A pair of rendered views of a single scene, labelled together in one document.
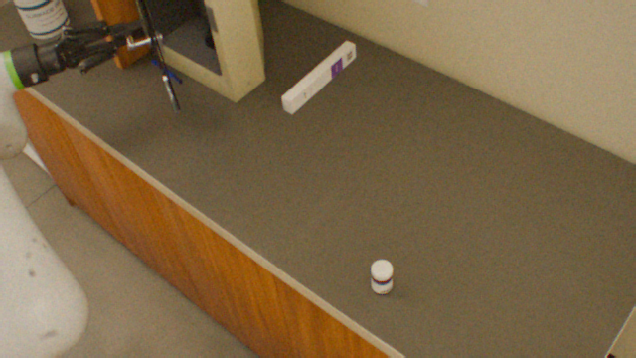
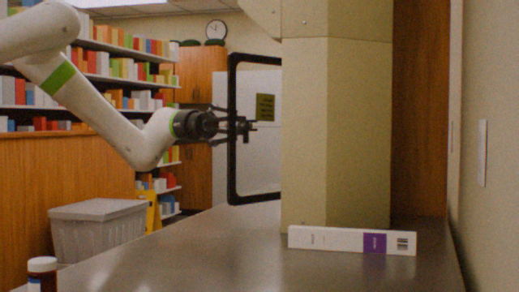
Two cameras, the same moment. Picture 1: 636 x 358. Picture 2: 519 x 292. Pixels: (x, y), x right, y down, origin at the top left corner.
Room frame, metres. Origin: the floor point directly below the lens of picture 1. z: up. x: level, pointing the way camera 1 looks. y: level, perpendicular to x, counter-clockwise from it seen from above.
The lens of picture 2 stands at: (0.54, -0.94, 1.21)
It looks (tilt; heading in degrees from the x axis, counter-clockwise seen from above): 3 degrees down; 60
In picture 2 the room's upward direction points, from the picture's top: straight up
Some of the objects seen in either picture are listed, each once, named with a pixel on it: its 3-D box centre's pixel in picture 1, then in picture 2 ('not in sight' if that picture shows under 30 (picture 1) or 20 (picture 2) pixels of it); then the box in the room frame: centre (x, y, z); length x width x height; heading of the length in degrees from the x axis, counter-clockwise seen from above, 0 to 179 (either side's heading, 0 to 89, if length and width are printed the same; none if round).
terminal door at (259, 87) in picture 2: (143, 18); (268, 129); (1.31, 0.36, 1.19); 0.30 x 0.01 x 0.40; 16
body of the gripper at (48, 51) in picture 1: (63, 54); (206, 125); (1.20, 0.54, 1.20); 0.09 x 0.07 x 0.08; 107
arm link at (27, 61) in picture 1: (32, 66); (189, 124); (1.18, 0.61, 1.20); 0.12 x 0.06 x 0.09; 17
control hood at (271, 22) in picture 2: not in sight; (276, 29); (1.32, 0.33, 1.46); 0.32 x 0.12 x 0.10; 44
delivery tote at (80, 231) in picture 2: not in sight; (101, 229); (1.40, 2.65, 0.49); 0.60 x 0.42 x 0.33; 44
